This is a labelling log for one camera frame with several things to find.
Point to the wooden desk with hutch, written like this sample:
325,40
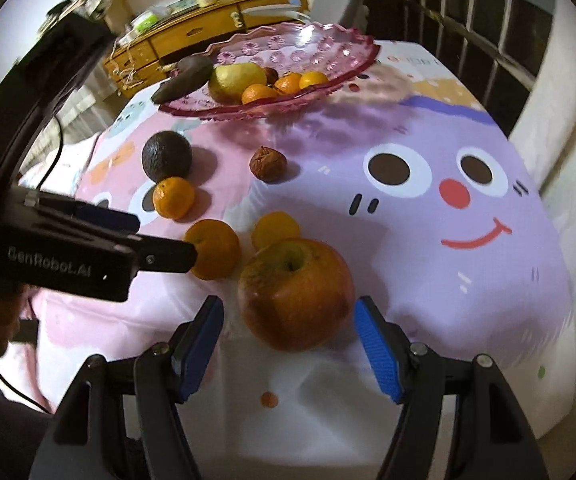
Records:
192,30

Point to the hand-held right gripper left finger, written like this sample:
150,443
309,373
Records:
200,350

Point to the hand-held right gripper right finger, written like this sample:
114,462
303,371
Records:
378,355

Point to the orange tangerine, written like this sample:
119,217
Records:
288,84
217,250
173,197
259,95
275,227
314,80

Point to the purple glass fruit bowl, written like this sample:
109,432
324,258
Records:
318,50

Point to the small red lychee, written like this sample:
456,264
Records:
271,76

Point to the red yellow apple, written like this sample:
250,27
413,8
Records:
293,300

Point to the cartoon printed tablecloth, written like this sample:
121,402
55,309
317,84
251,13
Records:
418,285

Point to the brown dried round fruit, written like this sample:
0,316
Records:
268,164

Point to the metal window grille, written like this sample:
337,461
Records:
468,10

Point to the yellow pear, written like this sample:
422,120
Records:
235,80

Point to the green tissue pack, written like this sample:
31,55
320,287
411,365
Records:
147,21

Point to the black phone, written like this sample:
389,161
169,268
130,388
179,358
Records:
28,331

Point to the brown overripe banana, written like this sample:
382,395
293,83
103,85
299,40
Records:
187,77

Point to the dark avocado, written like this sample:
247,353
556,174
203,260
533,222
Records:
165,155

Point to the white curtain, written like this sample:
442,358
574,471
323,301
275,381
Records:
568,160

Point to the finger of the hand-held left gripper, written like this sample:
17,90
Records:
167,255
112,220

